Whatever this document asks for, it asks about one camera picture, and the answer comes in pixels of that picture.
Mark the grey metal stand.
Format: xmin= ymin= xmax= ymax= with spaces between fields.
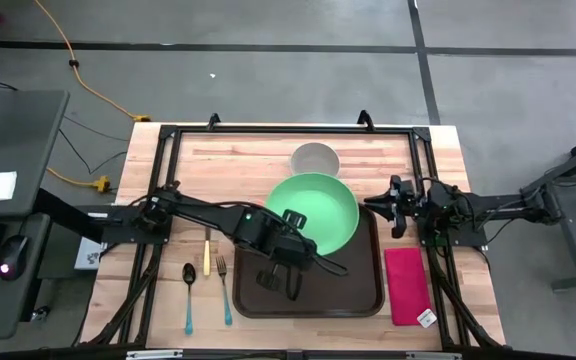
xmin=520 ymin=127 xmax=576 ymax=291

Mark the fork with teal handle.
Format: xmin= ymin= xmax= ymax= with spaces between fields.
xmin=215 ymin=255 xmax=234 ymax=327

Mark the green plate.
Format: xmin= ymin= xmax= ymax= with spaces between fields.
xmin=265 ymin=172 xmax=360 ymax=256

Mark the black computer mouse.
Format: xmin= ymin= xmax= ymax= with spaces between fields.
xmin=0 ymin=234 xmax=30 ymax=281

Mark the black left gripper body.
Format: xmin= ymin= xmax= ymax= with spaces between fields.
xmin=255 ymin=209 xmax=310 ymax=292

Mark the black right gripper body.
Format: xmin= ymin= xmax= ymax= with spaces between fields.
xmin=390 ymin=174 xmax=422 ymax=239

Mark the yellow extension cord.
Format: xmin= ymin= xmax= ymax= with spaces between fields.
xmin=32 ymin=0 xmax=152 ymax=124
xmin=46 ymin=167 xmax=113 ymax=194

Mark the grey desk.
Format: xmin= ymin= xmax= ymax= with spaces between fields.
xmin=0 ymin=89 xmax=70 ymax=341

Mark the white printed box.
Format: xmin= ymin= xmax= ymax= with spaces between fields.
xmin=74 ymin=235 xmax=107 ymax=271

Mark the silver metal bracket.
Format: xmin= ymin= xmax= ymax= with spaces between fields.
xmin=126 ymin=349 xmax=184 ymax=360
xmin=405 ymin=351 xmax=463 ymax=360

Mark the spoon with teal handle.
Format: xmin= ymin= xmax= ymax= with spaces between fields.
xmin=181 ymin=262 xmax=198 ymax=336

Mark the dark brown serving tray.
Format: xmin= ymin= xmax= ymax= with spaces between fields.
xmin=231 ymin=202 xmax=386 ymax=320

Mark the red cloth napkin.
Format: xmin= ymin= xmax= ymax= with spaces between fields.
xmin=384 ymin=247 xmax=438 ymax=329

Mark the black support bar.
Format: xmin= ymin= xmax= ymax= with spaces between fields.
xmin=35 ymin=187 xmax=109 ymax=241

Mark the white ceramic bowl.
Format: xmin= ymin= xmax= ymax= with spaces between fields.
xmin=290 ymin=142 xmax=342 ymax=179

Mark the black left camera cable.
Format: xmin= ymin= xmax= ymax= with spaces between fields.
xmin=312 ymin=252 xmax=349 ymax=277

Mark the knife with cream handle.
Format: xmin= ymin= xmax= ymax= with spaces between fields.
xmin=202 ymin=227 xmax=213 ymax=277

